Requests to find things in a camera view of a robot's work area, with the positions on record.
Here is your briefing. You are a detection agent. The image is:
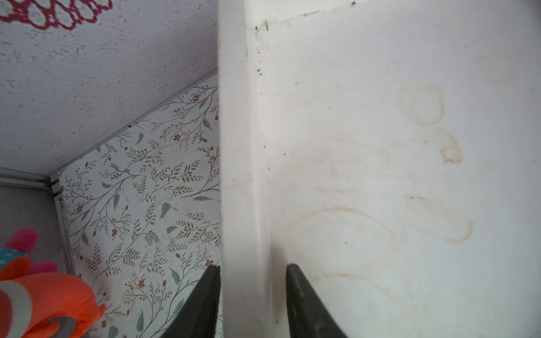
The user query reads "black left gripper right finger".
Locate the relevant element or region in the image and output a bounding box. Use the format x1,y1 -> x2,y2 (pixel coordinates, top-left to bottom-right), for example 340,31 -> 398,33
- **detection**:
286,264 -> 346,338

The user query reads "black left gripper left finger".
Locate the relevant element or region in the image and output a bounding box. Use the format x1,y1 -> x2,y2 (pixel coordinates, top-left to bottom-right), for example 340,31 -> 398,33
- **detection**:
162,266 -> 221,338

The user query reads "white plastic drawer cabinet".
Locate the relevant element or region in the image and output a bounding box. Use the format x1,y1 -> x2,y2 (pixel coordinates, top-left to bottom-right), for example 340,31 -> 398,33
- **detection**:
218,1 -> 540,337

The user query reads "orange shark plush toy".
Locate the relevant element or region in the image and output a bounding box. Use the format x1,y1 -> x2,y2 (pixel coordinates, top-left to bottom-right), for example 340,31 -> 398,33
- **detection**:
1,257 -> 107,337

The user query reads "pink eared white plush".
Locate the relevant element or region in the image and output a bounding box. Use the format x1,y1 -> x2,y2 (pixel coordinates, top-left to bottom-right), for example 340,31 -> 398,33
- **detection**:
1,228 -> 58,280

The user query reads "aluminium frame profile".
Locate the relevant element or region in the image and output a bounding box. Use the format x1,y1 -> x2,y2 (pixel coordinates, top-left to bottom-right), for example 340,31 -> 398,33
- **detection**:
1,168 -> 75,275

